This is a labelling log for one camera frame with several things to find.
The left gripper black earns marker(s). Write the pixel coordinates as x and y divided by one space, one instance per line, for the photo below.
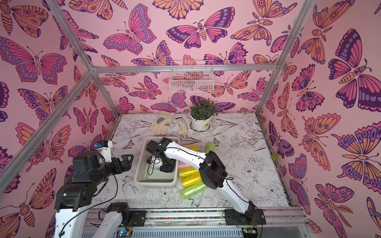
121 163

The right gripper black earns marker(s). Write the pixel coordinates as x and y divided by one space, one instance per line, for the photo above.
166 165

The green bag roll bottom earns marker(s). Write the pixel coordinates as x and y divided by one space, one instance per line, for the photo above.
192 190

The green bag roll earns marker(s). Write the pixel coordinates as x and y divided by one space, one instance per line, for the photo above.
210 147
192 190

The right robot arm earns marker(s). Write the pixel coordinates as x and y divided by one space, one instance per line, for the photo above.
212 172

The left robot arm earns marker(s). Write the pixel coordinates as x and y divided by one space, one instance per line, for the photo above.
73 202

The white plastic storage box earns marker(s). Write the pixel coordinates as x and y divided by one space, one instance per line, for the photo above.
153 178

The pink bag roll middle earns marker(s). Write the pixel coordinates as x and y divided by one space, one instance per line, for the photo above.
182 165

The yellow bag roll small middle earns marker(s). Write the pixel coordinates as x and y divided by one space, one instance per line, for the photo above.
187 172

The yellow bag roll top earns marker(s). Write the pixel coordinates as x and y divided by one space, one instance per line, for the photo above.
193 147

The yellow bag roll lower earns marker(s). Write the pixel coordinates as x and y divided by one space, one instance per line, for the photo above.
191 180

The green bag roll upright right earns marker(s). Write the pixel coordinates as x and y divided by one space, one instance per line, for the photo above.
210 147

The left beige work glove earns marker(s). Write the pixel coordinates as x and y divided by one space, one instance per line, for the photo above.
161 123

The beige work glove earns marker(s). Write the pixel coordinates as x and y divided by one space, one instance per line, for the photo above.
161 123
183 129

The right beige work glove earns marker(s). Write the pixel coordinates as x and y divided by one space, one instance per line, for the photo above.
183 129

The potted green plant white pot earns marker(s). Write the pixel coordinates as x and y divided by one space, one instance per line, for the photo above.
201 114

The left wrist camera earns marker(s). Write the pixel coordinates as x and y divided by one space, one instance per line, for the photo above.
104 147

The white wire basket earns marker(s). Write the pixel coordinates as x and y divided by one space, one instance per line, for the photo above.
192 76

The aluminium frame bars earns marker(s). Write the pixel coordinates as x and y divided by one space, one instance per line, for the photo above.
92 73

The white slotted cable duct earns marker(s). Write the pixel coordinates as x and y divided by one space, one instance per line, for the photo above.
178 233

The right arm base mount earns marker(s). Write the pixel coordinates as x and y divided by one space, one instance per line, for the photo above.
232 217

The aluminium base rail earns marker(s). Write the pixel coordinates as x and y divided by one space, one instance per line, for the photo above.
209 218

